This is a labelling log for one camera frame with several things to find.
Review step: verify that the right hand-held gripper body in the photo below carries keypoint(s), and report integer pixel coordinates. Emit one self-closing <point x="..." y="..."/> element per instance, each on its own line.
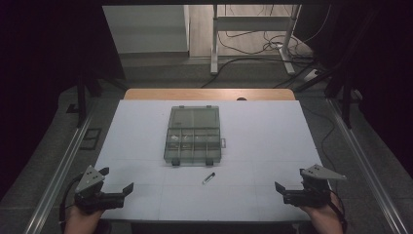
<point x="311" y="196"/>

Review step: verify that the black square floor plate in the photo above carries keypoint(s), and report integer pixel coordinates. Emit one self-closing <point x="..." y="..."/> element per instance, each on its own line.
<point x="91" y="138"/>

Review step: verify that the black metal stand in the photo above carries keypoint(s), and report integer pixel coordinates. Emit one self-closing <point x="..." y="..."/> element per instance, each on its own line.
<point x="346" y="100"/>
<point x="82" y="100"/>

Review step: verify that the wooden table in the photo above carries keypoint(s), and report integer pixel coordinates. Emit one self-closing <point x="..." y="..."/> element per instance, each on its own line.
<point x="195" y="94"/>

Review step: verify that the white metal desk frame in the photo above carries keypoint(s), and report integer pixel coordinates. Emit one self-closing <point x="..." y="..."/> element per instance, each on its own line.
<point x="251" y="23"/>

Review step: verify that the white table mat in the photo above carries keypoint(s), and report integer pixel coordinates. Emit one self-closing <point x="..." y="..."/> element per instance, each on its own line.
<point x="259" y="146"/>

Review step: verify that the clear plastic compartment box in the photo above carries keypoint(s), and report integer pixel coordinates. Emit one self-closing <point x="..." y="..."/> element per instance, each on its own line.
<point x="194" y="135"/>

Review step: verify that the person's right hand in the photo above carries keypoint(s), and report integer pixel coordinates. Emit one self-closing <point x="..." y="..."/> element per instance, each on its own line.
<point x="326" y="219"/>

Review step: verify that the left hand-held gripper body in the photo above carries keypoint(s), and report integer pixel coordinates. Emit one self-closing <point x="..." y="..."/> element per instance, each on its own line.
<point x="89" y="182"/>

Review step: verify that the aluminium floor rail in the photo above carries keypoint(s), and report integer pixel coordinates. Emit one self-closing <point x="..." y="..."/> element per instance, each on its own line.
<point x="367" y="165"/>
<point x="55" y="182"/>

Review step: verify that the person's left hand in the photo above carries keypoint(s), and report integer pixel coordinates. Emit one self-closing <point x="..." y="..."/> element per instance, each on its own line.
<point x="81" y="222"/>

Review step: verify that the small white parts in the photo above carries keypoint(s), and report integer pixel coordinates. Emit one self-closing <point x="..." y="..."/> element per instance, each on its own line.
<point x="175" y="138"/>

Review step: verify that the white power strip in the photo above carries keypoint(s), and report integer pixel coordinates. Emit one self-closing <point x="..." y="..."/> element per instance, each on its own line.
<point x="311" y="75"/>

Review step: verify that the white cabinet panel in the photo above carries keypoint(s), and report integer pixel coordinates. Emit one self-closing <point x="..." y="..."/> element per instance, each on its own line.
<point x="146" y="29"/>

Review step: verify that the small black and silver tube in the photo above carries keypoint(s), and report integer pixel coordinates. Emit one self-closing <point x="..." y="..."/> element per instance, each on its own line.
<point x="208" y="178"/>

